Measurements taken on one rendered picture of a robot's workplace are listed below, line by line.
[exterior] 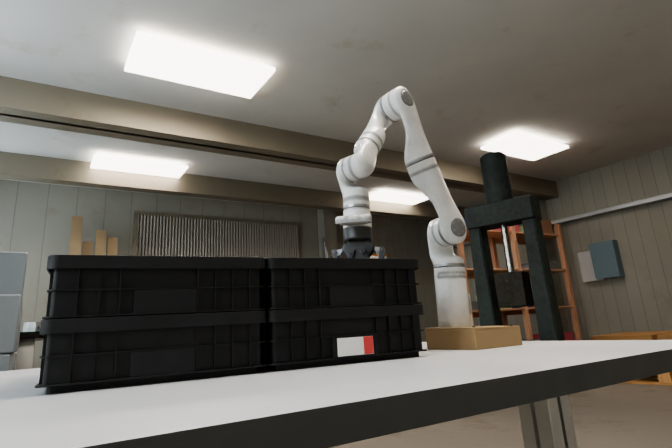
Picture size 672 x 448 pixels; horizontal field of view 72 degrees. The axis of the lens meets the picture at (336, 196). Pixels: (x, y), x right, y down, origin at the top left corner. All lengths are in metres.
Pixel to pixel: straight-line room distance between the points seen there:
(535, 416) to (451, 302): 0.56
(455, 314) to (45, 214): 7.50
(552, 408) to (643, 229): 8.10
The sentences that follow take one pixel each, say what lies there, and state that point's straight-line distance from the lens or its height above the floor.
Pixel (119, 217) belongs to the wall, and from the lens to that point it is 8.45.
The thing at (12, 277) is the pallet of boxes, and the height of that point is 1.18.
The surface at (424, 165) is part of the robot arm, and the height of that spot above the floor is 1.23.
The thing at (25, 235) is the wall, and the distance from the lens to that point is 8.31.
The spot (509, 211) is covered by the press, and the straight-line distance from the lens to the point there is 5.90.
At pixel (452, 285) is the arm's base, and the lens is 1.41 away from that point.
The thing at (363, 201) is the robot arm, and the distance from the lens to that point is 1.21.
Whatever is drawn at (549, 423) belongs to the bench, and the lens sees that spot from 0.89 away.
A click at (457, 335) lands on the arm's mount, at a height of 0.74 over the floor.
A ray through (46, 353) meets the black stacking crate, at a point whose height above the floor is 0.77.
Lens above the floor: 0.78
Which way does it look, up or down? 16 degrees up
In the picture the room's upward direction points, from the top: 3 degrees counter-clockwise
